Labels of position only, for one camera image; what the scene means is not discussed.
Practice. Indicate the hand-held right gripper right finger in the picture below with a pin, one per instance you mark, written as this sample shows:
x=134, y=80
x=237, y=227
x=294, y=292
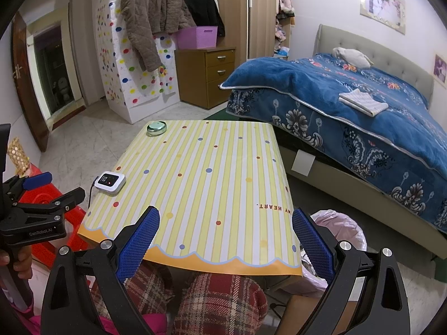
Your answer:
x=314, y=244

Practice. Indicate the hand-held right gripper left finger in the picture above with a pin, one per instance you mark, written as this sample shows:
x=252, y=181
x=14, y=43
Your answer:
x=138, y=244

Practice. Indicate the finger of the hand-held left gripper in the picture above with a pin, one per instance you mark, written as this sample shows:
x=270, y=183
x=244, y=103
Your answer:
x=38, y=179
x=59, y=204

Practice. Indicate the bin with pink bag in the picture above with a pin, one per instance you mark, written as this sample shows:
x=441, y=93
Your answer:
x=335, y=226

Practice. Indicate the person's left hand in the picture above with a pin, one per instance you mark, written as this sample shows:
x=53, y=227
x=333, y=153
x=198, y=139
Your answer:
x=24, y=261

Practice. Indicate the gold sequin cloth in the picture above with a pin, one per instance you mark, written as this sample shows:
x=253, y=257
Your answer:
x=19, y=157

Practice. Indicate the red plastic stool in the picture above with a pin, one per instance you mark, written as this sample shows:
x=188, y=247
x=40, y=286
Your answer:
x=75, y=230

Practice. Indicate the white mobile router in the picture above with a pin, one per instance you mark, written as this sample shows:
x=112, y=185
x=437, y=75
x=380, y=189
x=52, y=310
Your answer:
x=110, y=180

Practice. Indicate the brown cardboard box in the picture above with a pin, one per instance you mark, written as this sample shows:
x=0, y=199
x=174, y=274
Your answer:
x=300, y=310

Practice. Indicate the person's pink garment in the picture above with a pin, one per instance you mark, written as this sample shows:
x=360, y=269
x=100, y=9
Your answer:
x=153, y=324

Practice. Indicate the white paper sheet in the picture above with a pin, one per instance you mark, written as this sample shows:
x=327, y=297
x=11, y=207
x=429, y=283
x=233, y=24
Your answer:
x=303, y=162

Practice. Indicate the dark brown door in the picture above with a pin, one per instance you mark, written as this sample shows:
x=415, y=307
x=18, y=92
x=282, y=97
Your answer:
x=28, y=87

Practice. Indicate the white toilet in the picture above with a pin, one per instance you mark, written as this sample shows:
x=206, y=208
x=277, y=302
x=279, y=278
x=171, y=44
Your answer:
x=63, y=89

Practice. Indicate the person's plaid pants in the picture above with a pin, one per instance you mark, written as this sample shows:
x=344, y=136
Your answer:
x=216, y=303

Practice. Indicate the green round tin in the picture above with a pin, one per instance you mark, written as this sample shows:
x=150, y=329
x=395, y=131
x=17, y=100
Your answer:
x=156, y=128

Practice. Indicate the white polka dot cabinet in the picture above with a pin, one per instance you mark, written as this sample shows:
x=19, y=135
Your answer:
x=136, y=87

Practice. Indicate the bed with blue blanket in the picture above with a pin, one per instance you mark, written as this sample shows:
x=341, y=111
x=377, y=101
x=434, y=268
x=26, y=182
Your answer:
x=331, y=94

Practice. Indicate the folded white towel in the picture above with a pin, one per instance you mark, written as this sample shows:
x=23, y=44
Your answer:
x=363, y=101

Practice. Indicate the green floor mat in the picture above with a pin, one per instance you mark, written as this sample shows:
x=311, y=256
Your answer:
x=216, y=114

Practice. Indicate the wooden drawer cabinet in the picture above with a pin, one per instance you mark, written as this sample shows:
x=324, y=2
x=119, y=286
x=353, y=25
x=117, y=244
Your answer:
x=213, y=76

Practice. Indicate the white pillow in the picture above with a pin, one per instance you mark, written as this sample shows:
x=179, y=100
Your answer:
x=352, y=57

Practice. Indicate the blue packet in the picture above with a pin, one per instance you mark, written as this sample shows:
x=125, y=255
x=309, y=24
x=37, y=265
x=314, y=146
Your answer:
x=283, y=51

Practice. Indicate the brown quilted jacket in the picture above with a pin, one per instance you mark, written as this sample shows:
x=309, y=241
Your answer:
x=153, y=17

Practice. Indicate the grey upholstered bed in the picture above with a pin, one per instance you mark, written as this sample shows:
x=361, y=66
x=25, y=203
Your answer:
x=366, y=42

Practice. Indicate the purple plastic basket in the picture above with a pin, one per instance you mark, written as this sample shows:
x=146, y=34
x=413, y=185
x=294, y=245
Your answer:
x=197, y=36

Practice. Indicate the pile of clothes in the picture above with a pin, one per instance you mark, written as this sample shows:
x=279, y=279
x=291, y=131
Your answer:
x=281, y=31

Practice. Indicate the wooden wardrobe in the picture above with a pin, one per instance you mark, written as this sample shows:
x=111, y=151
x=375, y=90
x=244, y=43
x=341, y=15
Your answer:
x=258, y=14

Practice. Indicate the black jacket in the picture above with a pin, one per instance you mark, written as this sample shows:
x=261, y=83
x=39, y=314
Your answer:
x=204, y=5

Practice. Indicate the small wall poster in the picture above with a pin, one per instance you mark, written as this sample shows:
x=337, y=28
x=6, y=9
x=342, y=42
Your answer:
x=440, y=66

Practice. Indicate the large wall poster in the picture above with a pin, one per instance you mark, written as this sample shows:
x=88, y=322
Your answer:
x=382, y=5

